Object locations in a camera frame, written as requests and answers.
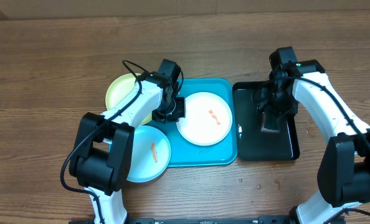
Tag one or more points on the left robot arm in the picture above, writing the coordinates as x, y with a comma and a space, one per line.
100, 161

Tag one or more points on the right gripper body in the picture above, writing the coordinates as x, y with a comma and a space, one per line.
281, 102

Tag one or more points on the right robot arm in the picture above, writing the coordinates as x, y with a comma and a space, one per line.
344, 174

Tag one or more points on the black rectangular water tray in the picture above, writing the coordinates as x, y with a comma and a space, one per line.
254, 143

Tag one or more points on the teal plastic serving tray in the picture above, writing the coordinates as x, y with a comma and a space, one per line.
186, 154

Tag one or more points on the light blue plastic plate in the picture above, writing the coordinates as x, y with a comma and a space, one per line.
150, 156

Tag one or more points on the white plastic plate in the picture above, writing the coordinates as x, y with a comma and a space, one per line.
207, 121

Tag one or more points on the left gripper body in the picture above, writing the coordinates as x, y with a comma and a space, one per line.
171, 112

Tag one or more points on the yellow-green plastic plate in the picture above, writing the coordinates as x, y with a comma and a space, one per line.
122, 91

